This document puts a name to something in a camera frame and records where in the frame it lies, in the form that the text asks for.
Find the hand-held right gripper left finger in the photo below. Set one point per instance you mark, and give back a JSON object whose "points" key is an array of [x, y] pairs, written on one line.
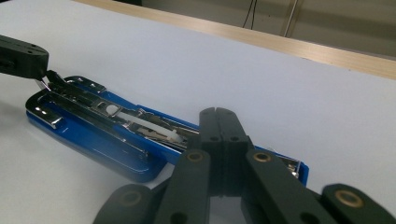
{"points": [[193, 180]]}

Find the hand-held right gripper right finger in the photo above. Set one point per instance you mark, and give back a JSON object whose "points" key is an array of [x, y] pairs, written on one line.
{"points": [[267, 186]]}

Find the blue stapler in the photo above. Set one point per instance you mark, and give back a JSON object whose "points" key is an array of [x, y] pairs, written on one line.
{"points": [[93, 140]]}

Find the white table cover sheet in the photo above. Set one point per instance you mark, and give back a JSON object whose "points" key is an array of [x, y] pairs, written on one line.
{"points": [[280, 93]]}

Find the light wooden table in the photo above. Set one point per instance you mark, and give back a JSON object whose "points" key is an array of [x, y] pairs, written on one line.
{"points": [[280, 42]]}

